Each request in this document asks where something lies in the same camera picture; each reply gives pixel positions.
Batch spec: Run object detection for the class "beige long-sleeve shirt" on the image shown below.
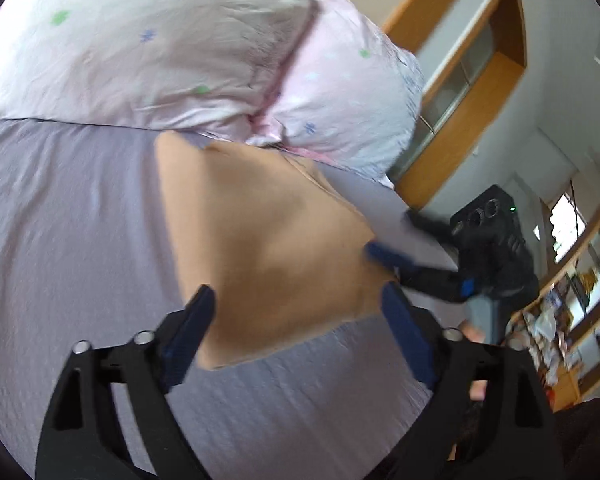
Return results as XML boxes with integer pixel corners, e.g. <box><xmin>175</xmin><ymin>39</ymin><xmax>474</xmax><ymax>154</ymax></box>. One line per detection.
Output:
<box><xmin>155</xmin><ymin>131</ymin><xmax>390</xmax><ymax>370</ymax></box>

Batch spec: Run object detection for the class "person's right hand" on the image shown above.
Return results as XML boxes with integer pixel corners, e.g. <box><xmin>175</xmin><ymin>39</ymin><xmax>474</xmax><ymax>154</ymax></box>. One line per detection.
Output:
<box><xmin>446</xmin><ymin>320</ymin><xmax>491</xmax><ymax>461</ymax></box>

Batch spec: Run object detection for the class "wooden bookshelf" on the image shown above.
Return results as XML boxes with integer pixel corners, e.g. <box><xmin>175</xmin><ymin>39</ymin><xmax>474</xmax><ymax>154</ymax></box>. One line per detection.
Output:
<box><xmin>506</xmin><ymin>208</ymin><xmax>600</xmax><ymax>411</ymax></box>

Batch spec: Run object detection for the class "right floral pink pillow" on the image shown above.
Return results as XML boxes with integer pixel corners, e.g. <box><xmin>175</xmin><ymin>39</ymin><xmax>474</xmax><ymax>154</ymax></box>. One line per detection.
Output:
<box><xmin>249</xmin><ymin>0</ymin><xmax>425</xmax><ymax>185</ymax></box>

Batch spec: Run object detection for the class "floral pink pillow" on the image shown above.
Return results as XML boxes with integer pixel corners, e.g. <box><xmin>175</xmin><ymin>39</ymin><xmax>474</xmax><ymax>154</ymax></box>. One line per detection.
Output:
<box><xmin>249</xmin><ymin>0</ymin><xmax>425</xmax><ymax>185</ymax></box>
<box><xmin>0</xmin><ymin>0</ymin><xmax>312</xmax><ymax>142</ymax></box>

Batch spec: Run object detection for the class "left floral pink pillow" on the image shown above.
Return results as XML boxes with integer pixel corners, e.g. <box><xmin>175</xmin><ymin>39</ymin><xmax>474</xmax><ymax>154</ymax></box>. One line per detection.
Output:
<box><xmin>0</xmin><ymin>0</ymin><xmax>312</xmax><ymax>142</ymax></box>

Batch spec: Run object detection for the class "wooden headboard frame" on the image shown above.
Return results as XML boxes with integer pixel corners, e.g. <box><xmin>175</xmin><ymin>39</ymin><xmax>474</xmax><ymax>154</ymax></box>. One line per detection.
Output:
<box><xmin>384</xmin><ymin>0</ymin><xmax>528</xmax><ymax>209</ymax></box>

